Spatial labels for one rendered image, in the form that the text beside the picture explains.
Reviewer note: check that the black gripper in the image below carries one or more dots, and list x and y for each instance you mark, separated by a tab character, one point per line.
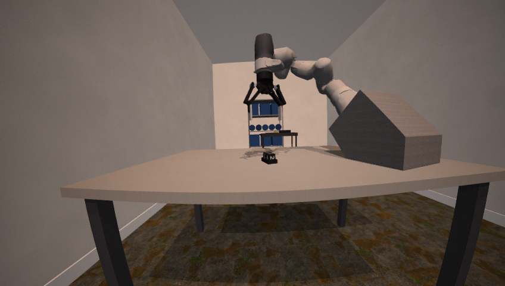
265	86

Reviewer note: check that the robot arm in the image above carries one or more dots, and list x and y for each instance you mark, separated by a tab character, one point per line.
269	59

